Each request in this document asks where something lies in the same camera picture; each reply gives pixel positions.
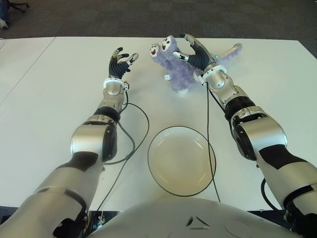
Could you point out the blue trouser leg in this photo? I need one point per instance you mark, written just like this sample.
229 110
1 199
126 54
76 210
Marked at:
3 10

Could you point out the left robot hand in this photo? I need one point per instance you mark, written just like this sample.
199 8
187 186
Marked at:
117 68

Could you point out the white shoe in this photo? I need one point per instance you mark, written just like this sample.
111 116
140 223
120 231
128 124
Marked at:
3 23

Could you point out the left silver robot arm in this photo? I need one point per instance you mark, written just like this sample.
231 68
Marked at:
89 141

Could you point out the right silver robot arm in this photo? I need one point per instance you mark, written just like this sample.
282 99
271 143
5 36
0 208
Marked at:
262 134

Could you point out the black office chair base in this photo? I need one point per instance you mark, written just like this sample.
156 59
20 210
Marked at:
17 6

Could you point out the purple plush doll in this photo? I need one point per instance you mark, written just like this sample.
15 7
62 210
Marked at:
177 74

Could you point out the white plate with black rim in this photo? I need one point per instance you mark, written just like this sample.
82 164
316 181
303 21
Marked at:
180 161

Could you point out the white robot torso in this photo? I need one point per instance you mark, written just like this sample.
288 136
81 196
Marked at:
161 218

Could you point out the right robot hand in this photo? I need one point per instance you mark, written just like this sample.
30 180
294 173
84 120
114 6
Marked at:
200 58

